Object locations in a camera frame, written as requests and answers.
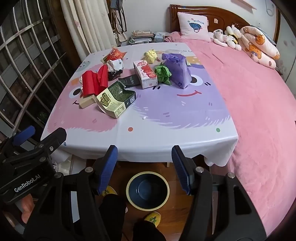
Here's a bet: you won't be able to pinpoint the pink bed blanket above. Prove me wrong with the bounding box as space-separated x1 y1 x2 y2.
165 31 296 237

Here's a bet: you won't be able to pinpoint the purple plastic bag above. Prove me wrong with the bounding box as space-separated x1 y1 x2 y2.
161 53 192 90

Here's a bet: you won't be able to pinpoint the beige small box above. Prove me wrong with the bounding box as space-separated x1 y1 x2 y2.
79 95 97 109

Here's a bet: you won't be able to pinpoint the red paper sheet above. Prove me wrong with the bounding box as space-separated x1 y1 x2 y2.
81 65 109 97

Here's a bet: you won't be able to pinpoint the white pink plush toy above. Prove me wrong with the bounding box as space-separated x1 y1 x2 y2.
213 29 241 50

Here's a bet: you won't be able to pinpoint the orange snack packet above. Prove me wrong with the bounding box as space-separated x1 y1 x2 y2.
100 47 127 63

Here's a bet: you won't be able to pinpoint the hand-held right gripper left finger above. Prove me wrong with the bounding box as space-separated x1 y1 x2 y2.
23 145 121 241

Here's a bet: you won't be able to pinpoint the white black packet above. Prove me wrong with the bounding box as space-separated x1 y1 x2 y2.
106 59 124 81

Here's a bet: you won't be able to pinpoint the stack of books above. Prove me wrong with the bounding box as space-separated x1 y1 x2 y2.
128 30 155 44

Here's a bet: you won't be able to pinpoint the green paper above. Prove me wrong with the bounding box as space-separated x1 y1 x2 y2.
154 62 173 86

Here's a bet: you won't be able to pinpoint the person's left leg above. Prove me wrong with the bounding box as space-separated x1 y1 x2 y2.
99 194 127 241

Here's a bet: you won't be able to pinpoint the green yellow box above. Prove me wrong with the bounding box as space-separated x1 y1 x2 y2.
95 81 137 119

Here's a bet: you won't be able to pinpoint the white handbag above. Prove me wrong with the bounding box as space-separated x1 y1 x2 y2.
113 31 127 45

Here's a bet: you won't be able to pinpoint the black card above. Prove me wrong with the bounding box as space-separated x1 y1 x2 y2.
118 75 141 88

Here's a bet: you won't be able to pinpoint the cream curtain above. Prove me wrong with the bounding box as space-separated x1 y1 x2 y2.
60 0 117 62

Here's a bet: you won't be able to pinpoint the yellow paper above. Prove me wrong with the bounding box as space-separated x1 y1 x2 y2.
144 49 158 63

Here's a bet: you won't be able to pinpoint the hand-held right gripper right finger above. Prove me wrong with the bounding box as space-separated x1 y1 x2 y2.
162 145 266 241

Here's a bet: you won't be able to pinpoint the dark blue trash bin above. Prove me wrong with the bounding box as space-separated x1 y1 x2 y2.
126 171 170 211

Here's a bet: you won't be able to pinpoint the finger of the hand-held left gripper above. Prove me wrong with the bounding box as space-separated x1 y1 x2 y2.
5 128 67 163
0 126 36 154

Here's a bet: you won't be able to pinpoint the white pillow with blue print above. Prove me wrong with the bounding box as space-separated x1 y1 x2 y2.
177 12 212 42

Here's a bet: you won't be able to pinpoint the person's left hand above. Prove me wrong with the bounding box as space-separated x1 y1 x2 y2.
21 193 36 224

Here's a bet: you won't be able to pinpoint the white yellow plush toy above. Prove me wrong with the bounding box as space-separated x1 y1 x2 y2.
225 25 242 43

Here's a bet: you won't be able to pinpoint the metal window grille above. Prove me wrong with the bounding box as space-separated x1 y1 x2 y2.
0 5 79 139

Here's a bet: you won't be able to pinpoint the red white carton box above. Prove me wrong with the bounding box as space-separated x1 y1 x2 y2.
133 60 159 90

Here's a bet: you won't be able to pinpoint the pale blue tissue box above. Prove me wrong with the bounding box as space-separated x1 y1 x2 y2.
154 31 170 42

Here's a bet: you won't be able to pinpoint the hanging dark bags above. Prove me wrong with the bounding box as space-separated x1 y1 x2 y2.
110 0 127 33

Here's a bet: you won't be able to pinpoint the wooden bed headboard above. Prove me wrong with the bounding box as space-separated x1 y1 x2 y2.
169 4 281 44

